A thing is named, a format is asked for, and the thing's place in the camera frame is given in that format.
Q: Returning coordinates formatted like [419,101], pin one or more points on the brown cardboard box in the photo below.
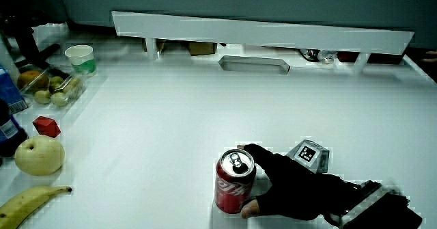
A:
[201,48]

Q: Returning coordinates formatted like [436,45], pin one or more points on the blue carton box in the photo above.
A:
[8,90]

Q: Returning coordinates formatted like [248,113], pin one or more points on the person's right hand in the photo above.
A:
[297,188]

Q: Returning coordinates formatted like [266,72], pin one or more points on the red cola can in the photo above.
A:
[233,189]

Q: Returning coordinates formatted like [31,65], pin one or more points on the small green fruit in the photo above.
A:
[59,99]
[73,83]
[42,97]
[56,79]

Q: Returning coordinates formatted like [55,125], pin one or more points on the black camera stand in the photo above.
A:
[27,41]

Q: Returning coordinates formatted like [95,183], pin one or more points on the white desk shelf riser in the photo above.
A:
[259,32]

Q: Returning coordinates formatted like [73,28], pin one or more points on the orange fruit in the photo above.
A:
[31,79]

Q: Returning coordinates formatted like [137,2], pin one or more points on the yellow apple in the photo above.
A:
[39,155]

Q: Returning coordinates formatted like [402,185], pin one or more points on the shiny round object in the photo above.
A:
[326,56]

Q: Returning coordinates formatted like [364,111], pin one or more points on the dark bottle with blue label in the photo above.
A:
[8,136]

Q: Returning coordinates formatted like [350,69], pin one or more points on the clear plastic fruit tray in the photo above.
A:
[73,94]

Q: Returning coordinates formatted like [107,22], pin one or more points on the white and green paper cup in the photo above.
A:
[82,59]

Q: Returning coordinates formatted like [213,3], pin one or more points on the red angular block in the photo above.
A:
[46,126]

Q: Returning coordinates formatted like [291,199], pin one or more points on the yellow banana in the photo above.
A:
[24,203]

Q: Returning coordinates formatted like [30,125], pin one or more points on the red object under shelf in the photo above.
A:
[347,56]

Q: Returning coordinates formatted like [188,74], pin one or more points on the person's right forearm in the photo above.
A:
[382,212]

